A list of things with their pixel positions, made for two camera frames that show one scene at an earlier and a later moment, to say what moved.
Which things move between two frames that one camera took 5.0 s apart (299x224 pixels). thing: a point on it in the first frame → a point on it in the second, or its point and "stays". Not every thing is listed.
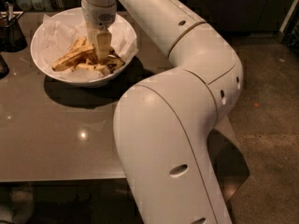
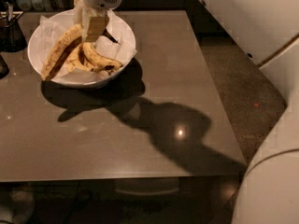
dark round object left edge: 4,68 stays
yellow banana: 114,61 → 99,61
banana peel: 81,55 → 61,50
